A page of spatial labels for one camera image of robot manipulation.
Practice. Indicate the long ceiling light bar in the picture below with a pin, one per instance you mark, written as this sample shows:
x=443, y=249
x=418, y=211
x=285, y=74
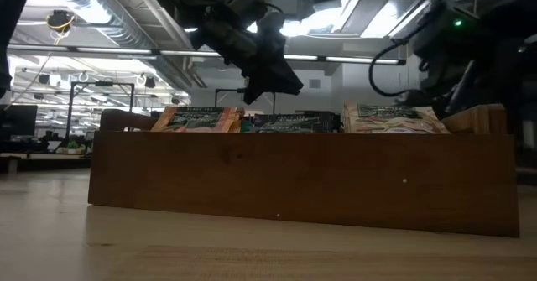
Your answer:
x=126, y=51

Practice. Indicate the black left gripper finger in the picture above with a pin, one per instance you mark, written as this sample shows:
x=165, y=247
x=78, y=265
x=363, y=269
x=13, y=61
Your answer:
x=256, y=84
x=287, y=79

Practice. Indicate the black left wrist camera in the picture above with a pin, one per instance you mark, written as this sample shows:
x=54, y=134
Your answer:
x=245, y=2

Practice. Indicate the silver ventilation duct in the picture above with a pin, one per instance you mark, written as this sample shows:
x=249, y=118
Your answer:
x=105, y=17

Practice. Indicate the background office desk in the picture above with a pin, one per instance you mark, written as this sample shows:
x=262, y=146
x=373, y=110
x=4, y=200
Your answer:
x=42, y=157

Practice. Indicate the black computer monitor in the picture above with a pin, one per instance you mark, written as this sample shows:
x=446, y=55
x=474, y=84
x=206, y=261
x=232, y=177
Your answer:
x=19, y=121

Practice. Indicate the wooden tea organizer box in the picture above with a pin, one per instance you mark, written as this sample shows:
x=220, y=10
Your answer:
x=293, y=180

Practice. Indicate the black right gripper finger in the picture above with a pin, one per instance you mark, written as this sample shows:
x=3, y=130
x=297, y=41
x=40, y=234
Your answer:
x=459, y=88
x=419, y=98

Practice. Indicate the black ceiling camera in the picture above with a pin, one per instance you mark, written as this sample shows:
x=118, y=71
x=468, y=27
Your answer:
x=60, y=21

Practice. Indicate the small green background plant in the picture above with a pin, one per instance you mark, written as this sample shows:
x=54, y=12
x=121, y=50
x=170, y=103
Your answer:
x=73, y=146

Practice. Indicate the orange tea packet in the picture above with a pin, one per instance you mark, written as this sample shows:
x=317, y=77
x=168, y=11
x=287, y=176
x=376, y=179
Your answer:
x=197, y=121

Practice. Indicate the black aluminium table frame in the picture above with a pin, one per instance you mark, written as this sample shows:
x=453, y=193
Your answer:
x=12, y=29

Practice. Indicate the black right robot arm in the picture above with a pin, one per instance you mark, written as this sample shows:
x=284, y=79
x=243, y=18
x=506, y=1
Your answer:
x=524, y=75

